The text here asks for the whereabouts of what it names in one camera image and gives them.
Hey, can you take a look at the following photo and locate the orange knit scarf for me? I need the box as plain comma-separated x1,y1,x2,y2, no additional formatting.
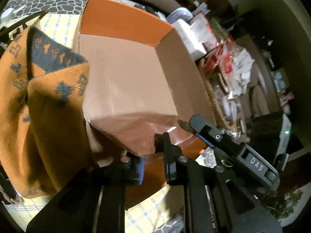
1,27,93,199

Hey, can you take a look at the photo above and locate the orange cardboard box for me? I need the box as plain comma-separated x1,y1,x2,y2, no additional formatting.
78,0,217,209

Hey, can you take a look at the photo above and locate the brown packet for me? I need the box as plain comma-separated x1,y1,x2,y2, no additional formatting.
90,113,193,157

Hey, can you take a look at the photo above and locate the wicker basket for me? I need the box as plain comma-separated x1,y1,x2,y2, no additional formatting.
198,59,246,139

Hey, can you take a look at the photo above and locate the white tissue box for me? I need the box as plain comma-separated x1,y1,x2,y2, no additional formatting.
172,19,207,61

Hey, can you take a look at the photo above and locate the grey stone pattern mat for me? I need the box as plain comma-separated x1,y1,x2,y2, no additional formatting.
3,0,87,19

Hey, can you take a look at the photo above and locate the white cup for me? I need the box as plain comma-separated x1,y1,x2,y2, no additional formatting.
1,7,14,23

